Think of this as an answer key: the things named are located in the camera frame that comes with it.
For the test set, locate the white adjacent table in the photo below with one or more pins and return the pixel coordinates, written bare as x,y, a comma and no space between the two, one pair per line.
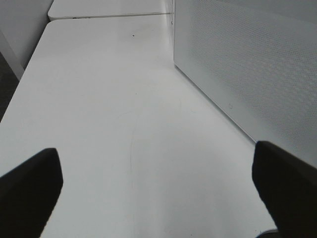
76,9

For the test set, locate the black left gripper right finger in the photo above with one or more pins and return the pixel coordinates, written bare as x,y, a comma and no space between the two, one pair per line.
288,188

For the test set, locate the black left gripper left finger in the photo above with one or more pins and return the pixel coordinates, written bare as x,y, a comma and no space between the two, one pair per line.
28,195

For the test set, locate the white microwave door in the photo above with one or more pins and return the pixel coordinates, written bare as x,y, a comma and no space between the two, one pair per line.
257,60

